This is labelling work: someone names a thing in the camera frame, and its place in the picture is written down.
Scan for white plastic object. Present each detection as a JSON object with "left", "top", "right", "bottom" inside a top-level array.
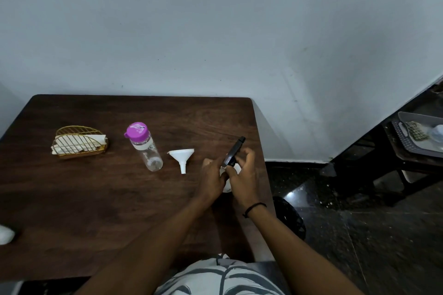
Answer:
[{"left": 429, "top": 124, "right": 443, "bottom": 144}]

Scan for grey plastic tray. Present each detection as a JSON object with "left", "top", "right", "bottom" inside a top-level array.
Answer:
[{"left": 391, "top": 111, "right": 443, "bottom": 159}]

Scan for white spray bottle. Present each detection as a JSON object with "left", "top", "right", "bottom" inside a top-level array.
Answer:
[{"left": 220, "top": 163, "right": 242, "bottom": 194}]

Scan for white grey patterned clothing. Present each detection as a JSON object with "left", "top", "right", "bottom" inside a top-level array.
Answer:
[{"left": 154, "top": 254, "right": 286, "bottom": 295}]

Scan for person's left hand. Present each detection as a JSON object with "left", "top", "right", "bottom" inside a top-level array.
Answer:
[{"left": 195, "top": 158, "right": 230, "bottom": 206}]

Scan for clear bottle with purple lid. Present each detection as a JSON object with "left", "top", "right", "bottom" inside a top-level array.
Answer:
[{"left": 131, "top": 135, "right": 164, "bottom": 172}]

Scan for purple bottle cap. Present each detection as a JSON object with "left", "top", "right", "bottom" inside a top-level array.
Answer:
[{"left": 124, "top": 122, "right": 150, "bottom": 143}]

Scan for white handheld controller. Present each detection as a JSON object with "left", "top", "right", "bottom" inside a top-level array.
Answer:
[{"left": 0, "top": 224, "right": 16, "bottom": 246}]

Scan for dark side table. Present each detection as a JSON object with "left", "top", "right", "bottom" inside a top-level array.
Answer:
[{"left": 332, "top": 115, "right": 443, "bottom": 202}]

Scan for patterned cloth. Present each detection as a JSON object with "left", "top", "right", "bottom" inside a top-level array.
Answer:
[{"left": 405, "top": 121, "right": 431, "bottom": 141}]

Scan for gold wire napkin holder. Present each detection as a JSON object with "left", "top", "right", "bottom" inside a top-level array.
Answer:
[{"left": 52, "top": 125, "right": 109, "bottom": 160}]

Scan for white plastic funnel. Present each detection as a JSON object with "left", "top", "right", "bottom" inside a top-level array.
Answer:
[{"left": 167, "top": 148, "right": 196, "bottom": 175}]

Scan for person's right forearm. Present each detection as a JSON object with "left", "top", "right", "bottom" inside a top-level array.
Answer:
[{"left": 245, "top": 205, "right": 364, "bottom": 295}]

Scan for person's right hand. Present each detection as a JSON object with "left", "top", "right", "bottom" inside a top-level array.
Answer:
[{"left": 225, "top": 147, "right": 261, "bottom": 212}]

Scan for person's left forearm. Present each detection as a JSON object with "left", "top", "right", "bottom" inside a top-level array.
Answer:
[{"left": 74, "top": 198, "right": 215, "bottom": 295}]

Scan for dark wooden table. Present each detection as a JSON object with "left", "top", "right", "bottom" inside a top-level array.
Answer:
[{"left": 0, "top": 94, "right": 277, "bottom": 282}]

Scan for black spray nozzle with tube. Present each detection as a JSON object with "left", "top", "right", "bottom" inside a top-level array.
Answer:
[{"left": 221, "top": 136, "right": 247, "bottom": 169}]

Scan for black wristband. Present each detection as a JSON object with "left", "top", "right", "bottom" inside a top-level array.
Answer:
[{"left": 242, "top": 202, "right": 268, "bottom": 219}]

